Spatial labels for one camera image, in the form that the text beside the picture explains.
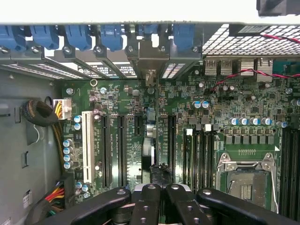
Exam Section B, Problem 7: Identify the red yellow power wire bundle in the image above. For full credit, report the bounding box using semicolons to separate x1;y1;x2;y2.
31;173;76;225

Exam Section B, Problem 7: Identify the grey power supply unit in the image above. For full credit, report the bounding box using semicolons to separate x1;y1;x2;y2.
0;69;63;225

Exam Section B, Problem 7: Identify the black sleeved cable bundle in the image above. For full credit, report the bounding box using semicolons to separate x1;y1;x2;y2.
21;99;64;175

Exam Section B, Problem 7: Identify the white power connector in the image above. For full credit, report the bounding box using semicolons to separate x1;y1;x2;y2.
52;98;72;120

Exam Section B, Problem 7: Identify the red black twisted wire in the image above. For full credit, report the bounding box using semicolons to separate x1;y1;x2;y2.
210;34;300;92

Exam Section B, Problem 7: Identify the metal CPU socket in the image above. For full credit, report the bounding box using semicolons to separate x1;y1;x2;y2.
215;152;281;214

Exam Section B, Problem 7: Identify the black short expansion slot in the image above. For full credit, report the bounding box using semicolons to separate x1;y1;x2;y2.
134;115;143;138

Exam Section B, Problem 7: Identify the installed green RAM stick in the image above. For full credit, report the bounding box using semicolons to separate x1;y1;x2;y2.
184;127;195;188

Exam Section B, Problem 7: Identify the open grey PC case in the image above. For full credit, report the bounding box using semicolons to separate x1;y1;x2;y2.
0;22;300;225

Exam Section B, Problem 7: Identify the black long expansion slot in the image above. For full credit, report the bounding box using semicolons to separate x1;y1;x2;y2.
117;114;128;188
167;114;177;186
101;114;111;188

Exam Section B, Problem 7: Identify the white expansion slot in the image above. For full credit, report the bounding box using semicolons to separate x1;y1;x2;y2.
81;110;95;184

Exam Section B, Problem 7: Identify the black RAM slot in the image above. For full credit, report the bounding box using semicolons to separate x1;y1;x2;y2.
203;124;214;188
194;131;204;188

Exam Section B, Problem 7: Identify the green motherboard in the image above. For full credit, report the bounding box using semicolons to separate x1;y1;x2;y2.
61;60;300;225

